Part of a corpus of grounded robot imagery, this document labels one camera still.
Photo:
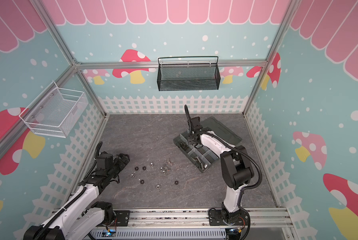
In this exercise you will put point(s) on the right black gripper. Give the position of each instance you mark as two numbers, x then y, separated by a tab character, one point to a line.
189	139

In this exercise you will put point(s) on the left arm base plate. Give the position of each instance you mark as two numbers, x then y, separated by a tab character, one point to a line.
121	218

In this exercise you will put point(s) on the clear compartment organizer box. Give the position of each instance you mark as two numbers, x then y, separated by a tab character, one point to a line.
202	157

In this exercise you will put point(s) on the silver wing nut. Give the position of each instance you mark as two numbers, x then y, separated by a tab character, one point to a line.
169	162

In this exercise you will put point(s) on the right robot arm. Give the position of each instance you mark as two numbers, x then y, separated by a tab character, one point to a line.
240	172

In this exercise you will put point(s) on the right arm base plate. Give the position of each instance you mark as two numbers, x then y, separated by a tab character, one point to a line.
221	217

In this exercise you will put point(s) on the grey slotted cable duct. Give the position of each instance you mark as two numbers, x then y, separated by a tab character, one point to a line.
159	234

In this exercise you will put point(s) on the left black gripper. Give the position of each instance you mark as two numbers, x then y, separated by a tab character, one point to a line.
122	164

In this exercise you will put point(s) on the black wire mesh basket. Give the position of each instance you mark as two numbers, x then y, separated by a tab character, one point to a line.
194	73

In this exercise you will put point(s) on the white wire mesh basket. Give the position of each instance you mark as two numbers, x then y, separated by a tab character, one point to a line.
55	112

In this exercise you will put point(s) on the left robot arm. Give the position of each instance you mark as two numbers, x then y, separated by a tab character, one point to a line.
74	220

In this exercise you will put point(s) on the aluminium mounting rail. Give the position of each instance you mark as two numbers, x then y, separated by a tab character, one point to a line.
198	218

